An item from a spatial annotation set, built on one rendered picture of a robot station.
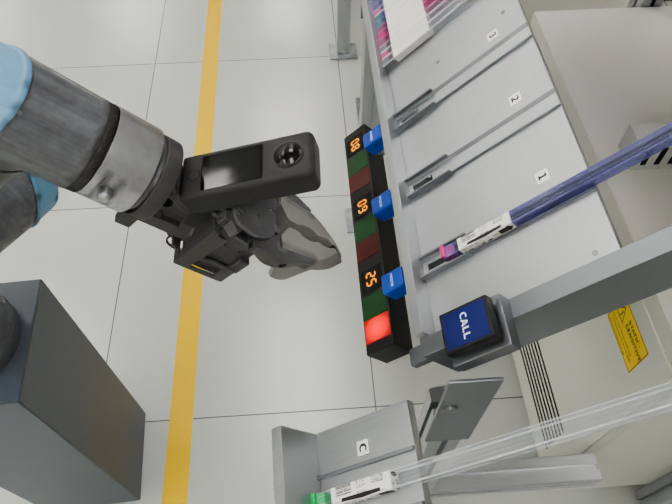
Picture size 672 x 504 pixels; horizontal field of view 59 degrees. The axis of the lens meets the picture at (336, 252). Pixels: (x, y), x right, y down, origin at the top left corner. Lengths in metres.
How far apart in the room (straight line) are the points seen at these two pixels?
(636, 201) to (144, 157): 0.67
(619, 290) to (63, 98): 0.45
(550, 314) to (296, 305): 0.96
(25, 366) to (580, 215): 0.68
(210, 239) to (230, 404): 0.87
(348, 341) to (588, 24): 0.81
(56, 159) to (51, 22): 1.98
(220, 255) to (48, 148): 0.17
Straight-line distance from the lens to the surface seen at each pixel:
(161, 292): 1.52
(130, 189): 0.47
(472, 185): 0.65
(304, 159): 0.47
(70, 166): 0.46
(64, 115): 0.46
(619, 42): 1.18
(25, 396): 0.86
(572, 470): 1.04
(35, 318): 0.90
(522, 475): 1.00
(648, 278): 0.54
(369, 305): 0.69
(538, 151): 0.62
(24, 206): 0.77
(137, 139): 0.47
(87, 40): 2.30
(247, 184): 0.47
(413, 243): 0.65
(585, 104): 1.03
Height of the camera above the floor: 1.25
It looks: 56 degrees down
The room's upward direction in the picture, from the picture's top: straight up
